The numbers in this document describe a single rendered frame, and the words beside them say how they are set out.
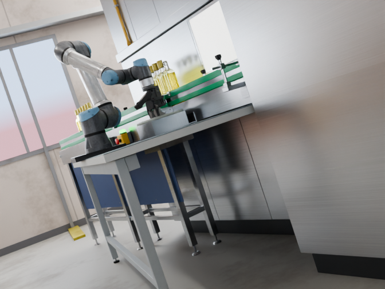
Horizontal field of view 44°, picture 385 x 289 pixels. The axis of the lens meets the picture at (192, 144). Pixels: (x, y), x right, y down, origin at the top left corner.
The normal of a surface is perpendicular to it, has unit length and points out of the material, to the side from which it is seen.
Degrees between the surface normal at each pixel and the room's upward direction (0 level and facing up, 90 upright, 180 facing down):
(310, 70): 90
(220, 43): 90
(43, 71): 90
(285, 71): 90
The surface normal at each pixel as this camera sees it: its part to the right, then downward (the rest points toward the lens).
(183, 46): -0.78, 0.29
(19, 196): 0.32, -0.06
